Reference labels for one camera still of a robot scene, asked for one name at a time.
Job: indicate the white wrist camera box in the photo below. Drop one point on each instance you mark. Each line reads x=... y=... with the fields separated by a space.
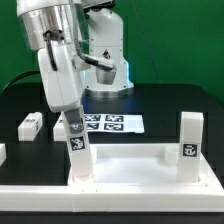
x=105 y=70

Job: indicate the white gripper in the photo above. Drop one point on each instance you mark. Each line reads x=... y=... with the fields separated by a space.
x=63 y=88

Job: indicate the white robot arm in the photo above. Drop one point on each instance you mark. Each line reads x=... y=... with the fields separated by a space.
x=79 y=45

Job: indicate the white desk top tray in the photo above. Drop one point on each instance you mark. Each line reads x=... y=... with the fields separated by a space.
x=142 y=164

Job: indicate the white marker tag plate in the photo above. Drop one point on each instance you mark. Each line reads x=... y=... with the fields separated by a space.
x=113 y=123

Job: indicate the white block at left edge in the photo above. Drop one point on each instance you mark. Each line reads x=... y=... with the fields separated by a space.
x=2 y=153

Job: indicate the white L-shaped corner fence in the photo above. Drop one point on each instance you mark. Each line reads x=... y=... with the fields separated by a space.
x=95 y=197

